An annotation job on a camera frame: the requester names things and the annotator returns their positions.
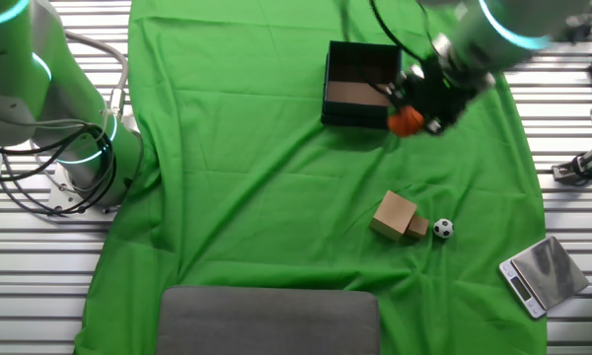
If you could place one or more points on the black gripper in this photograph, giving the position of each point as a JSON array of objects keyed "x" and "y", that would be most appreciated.
[{"x": 436, "y": 93}]

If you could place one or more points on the small orange basketball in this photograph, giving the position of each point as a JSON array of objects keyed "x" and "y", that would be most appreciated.
[{"x": 404, "y": 122}]

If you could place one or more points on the large wooden block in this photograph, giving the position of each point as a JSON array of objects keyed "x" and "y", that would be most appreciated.
[{"x": 392, "y": 214}]

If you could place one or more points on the small wooden cube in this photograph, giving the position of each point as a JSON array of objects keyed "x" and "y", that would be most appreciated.
[{"x": 418, "y": 228}]

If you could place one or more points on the small soccer ball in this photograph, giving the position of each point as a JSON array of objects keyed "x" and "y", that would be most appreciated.
[{"x": 443, "y": 228}]

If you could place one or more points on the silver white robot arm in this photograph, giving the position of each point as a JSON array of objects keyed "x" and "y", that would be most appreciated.
[{"x": 54, "y": 113}]

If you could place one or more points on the dark green gift box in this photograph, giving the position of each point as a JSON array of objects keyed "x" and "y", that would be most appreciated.
[{"x": 355, "y": 106}]

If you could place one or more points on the green cloth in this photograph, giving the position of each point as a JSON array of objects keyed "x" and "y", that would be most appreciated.
[{"x": 276, "y": 197}]

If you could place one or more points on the silver digital scale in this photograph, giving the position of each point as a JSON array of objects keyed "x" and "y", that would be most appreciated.
[{"x": 547, "y": 273}]

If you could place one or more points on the grey cushion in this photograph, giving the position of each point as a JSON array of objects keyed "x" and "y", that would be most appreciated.
[{"x": 269, "y": 323}]

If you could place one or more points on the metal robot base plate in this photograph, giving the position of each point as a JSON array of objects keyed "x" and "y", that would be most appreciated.
[{"x": 66, "y": 194}]

